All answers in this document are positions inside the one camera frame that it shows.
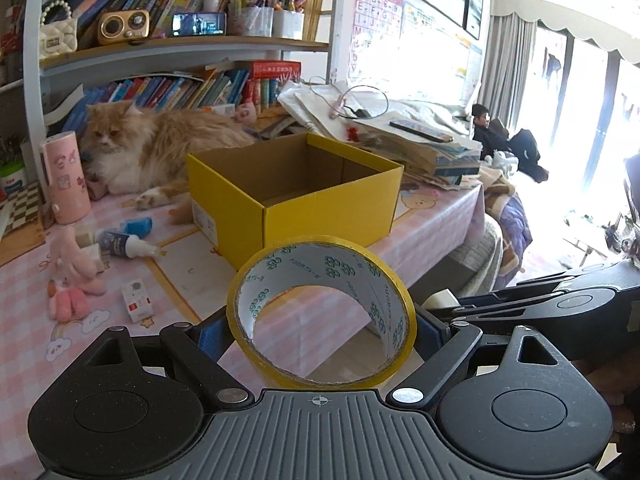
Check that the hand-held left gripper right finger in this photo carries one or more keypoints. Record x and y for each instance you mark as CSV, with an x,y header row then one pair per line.
x,y
431,334

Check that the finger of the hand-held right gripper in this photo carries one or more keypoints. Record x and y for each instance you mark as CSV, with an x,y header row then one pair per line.
x,y
565,280
500,305

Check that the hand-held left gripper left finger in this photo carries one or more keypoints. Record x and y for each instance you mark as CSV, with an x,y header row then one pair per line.
x,y
210,337

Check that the small white box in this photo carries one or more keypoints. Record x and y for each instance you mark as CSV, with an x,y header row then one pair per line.
x,y
135,300

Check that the yellow tape roll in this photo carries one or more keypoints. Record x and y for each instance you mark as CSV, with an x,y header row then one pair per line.
x,y
350,270

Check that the white navy spray bottle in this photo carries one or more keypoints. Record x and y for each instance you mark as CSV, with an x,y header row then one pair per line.
x,y
117,242

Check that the pink plush toy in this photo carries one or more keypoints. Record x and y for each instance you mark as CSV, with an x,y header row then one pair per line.
x,y
75,262

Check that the yellow cardboard box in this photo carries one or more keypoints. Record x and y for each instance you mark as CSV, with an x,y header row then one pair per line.
x,y
320,225

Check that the beige eraser block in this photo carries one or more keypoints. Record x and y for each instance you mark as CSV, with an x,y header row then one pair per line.
x,y
86,239

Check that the pink checked cloth desktop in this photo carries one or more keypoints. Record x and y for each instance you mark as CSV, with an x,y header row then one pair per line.
x,y
190,280

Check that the printed blanket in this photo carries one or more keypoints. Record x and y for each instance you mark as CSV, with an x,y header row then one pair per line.
x,y
505,225

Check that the stack of papers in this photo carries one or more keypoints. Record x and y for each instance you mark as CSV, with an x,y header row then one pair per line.
x,y
400,150

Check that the fluffy orange white cat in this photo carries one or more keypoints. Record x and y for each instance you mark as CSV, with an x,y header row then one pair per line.
x,y
165,145

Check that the pink sticker-covered cylinder container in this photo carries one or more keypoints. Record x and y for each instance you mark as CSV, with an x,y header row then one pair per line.
x,y
65,180

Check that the grey curtain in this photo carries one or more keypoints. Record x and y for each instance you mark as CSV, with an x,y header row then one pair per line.
x,y
510,60

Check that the wooden chess box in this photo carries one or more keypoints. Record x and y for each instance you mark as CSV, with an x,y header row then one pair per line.
x,y
22,207

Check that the pink pig plush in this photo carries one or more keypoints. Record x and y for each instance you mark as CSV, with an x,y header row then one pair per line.
x,y
246,111

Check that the green lid white jar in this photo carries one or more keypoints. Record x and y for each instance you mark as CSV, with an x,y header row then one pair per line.
x,y
12,180

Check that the red boxed book set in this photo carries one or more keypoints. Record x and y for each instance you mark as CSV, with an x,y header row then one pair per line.
x,y
275,69

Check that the white bookshelf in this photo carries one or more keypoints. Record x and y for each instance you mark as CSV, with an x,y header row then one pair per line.
x,y
175,52

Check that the white dotted pen cup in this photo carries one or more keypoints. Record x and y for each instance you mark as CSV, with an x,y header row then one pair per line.
x,y
251,21

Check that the golden retro radio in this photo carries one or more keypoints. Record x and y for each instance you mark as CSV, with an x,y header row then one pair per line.
x,y
124,27

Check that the plain white pen cup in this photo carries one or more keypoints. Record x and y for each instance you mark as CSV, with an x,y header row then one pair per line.
x,y
288,24

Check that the white chart wall poster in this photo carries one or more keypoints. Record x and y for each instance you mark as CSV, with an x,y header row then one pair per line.
x,y
440,55

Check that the alphabet wall poster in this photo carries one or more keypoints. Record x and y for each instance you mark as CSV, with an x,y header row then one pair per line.
x,y
375,25

